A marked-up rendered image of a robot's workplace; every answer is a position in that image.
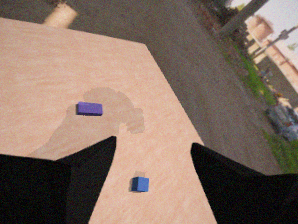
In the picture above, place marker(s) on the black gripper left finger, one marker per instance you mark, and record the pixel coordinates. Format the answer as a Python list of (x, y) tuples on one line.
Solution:
[(67, 188)]

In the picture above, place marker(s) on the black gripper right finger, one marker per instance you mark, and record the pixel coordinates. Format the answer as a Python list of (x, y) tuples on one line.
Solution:
[(238, 194)]

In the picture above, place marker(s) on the purple rectangular block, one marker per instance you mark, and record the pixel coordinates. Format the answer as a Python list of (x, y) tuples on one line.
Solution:
[(90, 109)]

